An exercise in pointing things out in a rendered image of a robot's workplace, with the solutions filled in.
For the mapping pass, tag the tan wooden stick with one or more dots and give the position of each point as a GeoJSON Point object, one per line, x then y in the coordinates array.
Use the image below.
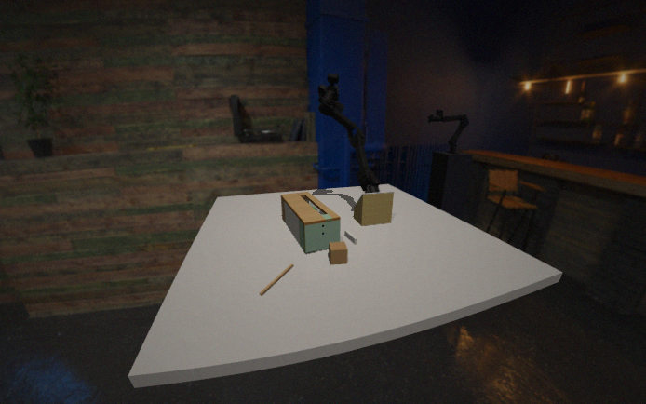
{"type": "Point", "coordinates": [275, 280]}

